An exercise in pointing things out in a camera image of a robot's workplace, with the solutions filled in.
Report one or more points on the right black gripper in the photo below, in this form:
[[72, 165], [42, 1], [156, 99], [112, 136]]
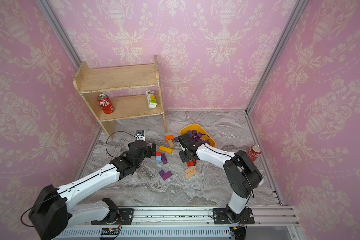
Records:
[[183, 158]]

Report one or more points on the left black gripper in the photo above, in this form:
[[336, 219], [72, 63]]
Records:
[[149, 148]]

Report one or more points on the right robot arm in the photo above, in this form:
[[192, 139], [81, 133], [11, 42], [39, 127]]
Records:
[[243, 175]]

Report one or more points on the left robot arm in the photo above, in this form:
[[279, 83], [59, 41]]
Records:
[[59, 208]]

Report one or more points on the yellow plastic storage bin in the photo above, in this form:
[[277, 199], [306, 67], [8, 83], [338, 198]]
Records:
[[199, 129]]

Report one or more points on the red brick pair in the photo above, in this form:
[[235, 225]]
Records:
[[191, 163]]

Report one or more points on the tan wood brick upright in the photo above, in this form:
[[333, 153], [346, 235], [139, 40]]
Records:
[[171, 144]]

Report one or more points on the natural wood plank brick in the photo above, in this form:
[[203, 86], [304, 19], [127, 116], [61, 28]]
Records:
[[190, 172]]

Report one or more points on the yellow long brick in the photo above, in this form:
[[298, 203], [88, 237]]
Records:
[[165, 149]]

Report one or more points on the purple wedge brick pair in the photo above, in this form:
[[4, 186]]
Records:
[[164, 159]]

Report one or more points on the purple brick cluster bottom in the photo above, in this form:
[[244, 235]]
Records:
[[165, 175]]

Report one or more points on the green white juice carton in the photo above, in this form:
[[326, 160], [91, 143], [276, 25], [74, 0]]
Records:
[[151, 98]]

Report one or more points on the red cola can on table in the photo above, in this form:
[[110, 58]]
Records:
[[254, 152]]

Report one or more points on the red cola can on shelf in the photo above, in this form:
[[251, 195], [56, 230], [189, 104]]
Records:
[[105, 103]]

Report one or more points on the wooden two-tier shelf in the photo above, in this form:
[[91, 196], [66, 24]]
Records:
[[91, 82]]

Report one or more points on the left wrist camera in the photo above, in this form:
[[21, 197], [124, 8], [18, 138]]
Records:
[[140, 135]]

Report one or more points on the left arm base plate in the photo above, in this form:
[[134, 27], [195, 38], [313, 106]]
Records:
[[123, 216]]

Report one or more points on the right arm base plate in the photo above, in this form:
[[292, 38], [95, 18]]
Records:
[[225, 216]]

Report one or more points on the aluminium front rail frame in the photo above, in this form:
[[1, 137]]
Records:
[[259, 222]]

